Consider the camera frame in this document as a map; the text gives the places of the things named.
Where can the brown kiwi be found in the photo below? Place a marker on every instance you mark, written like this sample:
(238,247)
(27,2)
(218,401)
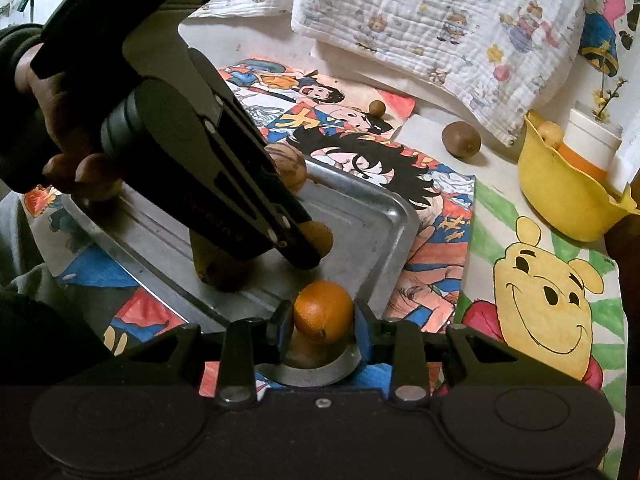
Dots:
(461,140)

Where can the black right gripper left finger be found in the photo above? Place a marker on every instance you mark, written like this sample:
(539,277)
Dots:
(247,343)

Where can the yellow plastic bowl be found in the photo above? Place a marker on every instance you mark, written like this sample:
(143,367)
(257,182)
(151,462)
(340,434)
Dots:
(570,200)

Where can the pale fruit in bowl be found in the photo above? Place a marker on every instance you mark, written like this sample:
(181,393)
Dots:
(551,133)

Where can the small orange mandarin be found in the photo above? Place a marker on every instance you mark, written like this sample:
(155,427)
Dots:
(323,312)

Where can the striped brown round fruit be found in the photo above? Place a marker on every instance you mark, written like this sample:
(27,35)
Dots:
(290,164)

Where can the dried flower twig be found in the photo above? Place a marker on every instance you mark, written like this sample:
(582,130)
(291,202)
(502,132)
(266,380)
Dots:
(603,96)

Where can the white orange cup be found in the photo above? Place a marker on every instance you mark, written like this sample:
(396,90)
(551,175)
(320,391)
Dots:
(589,144)

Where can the white printed muslin cloth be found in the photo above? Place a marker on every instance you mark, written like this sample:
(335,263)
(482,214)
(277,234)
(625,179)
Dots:
(499,58)

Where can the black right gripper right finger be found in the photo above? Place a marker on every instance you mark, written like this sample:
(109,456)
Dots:
(399,344)

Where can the cartoon drawing paper mat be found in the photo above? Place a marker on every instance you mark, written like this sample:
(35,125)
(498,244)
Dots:
(517,386)

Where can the metal baking tray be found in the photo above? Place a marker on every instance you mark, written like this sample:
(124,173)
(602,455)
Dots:
(372,228)

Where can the person's left hand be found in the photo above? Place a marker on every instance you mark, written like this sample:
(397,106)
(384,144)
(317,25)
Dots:
(72,108)

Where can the colourful wall poster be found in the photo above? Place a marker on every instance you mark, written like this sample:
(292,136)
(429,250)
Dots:
(608,34)

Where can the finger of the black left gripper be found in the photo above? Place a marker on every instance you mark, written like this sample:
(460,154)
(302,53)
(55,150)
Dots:
(300,239)
(223,259)

